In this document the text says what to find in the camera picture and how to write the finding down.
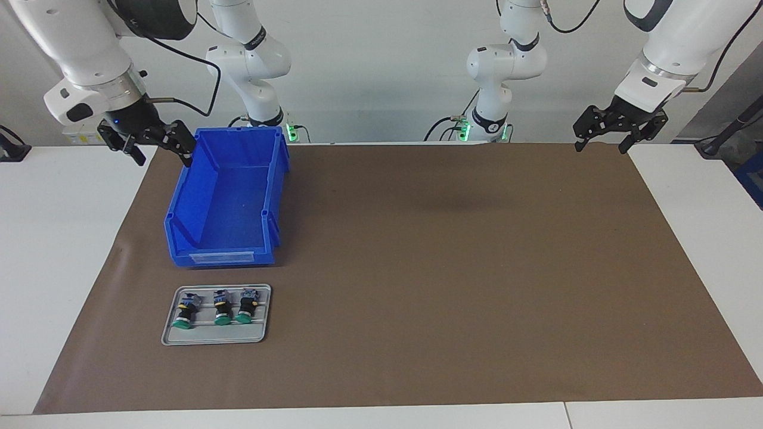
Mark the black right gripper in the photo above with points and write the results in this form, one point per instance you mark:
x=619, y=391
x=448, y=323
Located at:
x=134, y=119

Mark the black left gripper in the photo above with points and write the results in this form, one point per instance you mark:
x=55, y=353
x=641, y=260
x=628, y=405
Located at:
x=635, y=113

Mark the green push button switch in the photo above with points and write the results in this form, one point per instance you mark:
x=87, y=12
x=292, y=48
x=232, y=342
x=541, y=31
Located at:
x=185, y=313
x=222, y=308
x=245, y=307

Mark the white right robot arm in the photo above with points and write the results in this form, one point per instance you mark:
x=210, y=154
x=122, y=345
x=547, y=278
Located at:
x=77, y=42

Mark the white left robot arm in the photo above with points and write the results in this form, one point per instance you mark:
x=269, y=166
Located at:
x=673, y=36

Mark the black pole stand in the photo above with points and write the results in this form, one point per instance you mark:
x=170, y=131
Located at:
x=712, y=148

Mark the blue plastic storage bin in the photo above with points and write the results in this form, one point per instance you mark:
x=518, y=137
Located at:
x=229, y=208

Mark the blue crate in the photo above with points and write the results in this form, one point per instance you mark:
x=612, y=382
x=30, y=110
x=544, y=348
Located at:
x=754, y=179

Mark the grey metal tray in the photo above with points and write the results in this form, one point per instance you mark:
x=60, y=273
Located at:
x=214, y=333

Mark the brown table mat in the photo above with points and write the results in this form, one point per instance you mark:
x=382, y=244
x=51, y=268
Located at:
x=417, y=298

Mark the white wall power box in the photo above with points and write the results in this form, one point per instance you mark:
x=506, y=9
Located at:
x=80, y=138

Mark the black clamp mount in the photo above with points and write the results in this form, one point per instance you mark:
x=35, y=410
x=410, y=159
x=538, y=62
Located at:
x=15, y=152

